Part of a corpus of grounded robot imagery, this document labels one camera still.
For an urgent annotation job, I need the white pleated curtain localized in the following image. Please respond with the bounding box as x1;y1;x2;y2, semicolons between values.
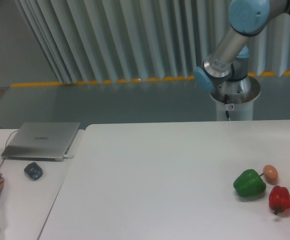
13;0;290;85

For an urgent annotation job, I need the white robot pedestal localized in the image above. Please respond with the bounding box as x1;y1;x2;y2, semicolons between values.
210;76;261;121

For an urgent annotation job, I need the silver closed laptop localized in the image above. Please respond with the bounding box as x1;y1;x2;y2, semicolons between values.
1;122;80;162

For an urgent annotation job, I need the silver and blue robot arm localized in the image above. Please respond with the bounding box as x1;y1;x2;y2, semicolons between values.
193;0;290;92

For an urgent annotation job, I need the brown egg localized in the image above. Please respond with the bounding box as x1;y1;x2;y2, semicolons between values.
263;164;279;183

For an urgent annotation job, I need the grey mouse cable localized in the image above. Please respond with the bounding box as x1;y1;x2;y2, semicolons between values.
0;127;20;175

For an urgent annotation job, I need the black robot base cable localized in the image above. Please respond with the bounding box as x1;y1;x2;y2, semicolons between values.
223;93;233;122

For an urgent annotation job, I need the green bell pepper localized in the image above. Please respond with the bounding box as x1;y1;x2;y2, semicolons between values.
233;169;267;198

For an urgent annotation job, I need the red bell pepper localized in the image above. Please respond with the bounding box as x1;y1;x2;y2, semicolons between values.
268;185;290;215

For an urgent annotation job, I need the white usb plug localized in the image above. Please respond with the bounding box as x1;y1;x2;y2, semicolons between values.
63;155;74;159

